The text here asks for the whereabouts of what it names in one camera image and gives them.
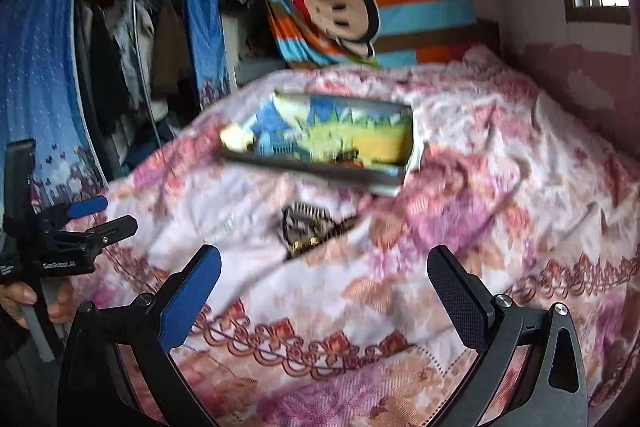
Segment blue curtain panel right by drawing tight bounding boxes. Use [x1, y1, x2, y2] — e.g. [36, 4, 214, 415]
[183, 0, 230, 109]

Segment hanging clothes in wardrobe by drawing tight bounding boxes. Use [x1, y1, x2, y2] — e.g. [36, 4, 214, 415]
[74, 0, 198, 180]

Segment silver hair clips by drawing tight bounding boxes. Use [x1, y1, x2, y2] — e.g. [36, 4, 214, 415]
[204, 215, 234, 246]

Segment blue wrist watch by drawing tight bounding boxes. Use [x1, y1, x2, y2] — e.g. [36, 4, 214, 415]
[252, 127, 311, 160]

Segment grey box with dinosaur drawing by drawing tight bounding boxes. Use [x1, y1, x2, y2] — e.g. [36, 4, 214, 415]
[220, 91, 422, 195]

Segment person's left hand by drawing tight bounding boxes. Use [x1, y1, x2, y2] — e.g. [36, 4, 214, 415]
[0, 280, 76, 329]

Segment grey bedside drawer unit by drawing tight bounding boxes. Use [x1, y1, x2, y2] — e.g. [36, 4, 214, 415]
[233, 57, 288, 88]

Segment blue dotted wardrobe curtain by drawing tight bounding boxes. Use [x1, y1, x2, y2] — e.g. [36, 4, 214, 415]
[1, 0, 104, 210]

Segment floral pink bed quilt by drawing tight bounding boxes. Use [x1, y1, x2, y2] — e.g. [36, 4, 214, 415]
[74, 46, 639, 426]

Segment black hair claw clip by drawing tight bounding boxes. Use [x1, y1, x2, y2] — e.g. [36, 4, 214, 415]
[332, 148, 363, 166]

